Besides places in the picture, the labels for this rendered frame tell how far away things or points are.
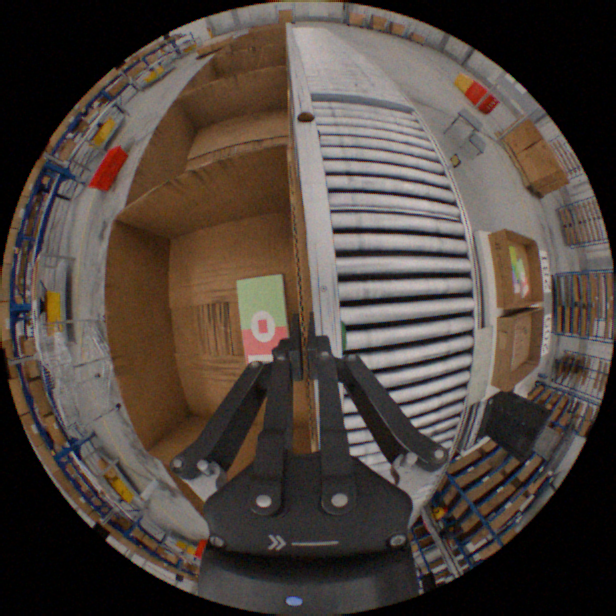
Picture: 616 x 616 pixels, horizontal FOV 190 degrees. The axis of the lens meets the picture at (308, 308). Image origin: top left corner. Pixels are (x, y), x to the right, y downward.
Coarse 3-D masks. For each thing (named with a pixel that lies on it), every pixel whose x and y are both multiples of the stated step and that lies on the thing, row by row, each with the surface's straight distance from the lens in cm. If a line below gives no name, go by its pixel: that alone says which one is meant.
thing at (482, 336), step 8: (488, 328) 81; (480, 336) 78; (488, 336) 82; (480, 344) 79; (488, 344) 83; (480, 352) 80; (488, 352) 84; (480, 360) 81; (472, 368) 79; (480, 368) 83; (472, 376) 80; (480, 376) 85; (472, 384) 82; (480, 384) 87; (472, 392) 85; (480, 392) 90; (472, 400) 87
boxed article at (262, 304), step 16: (240, 288) 32; (256, 288) 31; (272, 288) 31; (240, 304) 32; (256, 304) 31; (272, 304) 31; (240, 320) 33; (256, 320) 32; (272, 320) 31; (256, 336) 32; (272, 336) 31; (288, 336) 31; (256, 352) 32
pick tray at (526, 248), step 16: (496, 240) 84; (512, 240) 104; (528, 240) 110; (496, 256) 84; (528, 256) 118; (496, 272) 84; (512, 272) 80; (528, 272) 118; (496, 288) 85; (512, 288) 80; (528, 288) 114; (496, 304) 85; (512, 304) 81; (528, 304) 96
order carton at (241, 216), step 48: (192, 192) 29; (240, 192) 29; (288, 192) 30; (144, 240) 41; (192, 240) 41; (240, 240) 36; (288, 240) 33; (144, 288) 39; (192, 288) 39; (288, 288) 31; (144, 336) 38; (192, 336) 40; (240, 336) 35; (144, 384) 38; (192, 384) 43; (144, 432) 40; (192, 432) 42
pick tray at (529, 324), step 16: (512, 320) 81; (528, 320) 115; (496, 336) 87; (512, 336) 82; (528, 336) 117; (496, 352) 89; (512, 352) 83; (528, 352) 122; (496, 368) 90; (512, 368) 107; (528, 368) 114; (496, 384) 92; (512, 384) 96
